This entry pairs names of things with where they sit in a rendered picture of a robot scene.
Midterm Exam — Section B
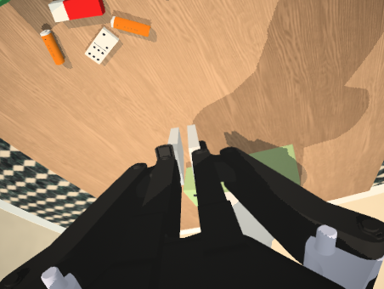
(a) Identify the red and white eraser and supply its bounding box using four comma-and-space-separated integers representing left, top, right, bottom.
48, 0, 105, 22

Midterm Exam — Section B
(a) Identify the white domino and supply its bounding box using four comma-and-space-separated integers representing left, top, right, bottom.
85, 27, 119, 64

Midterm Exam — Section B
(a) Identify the orange aa battery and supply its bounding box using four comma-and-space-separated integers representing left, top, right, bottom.
110, 16, 150, 37
40, 30, 65, 65

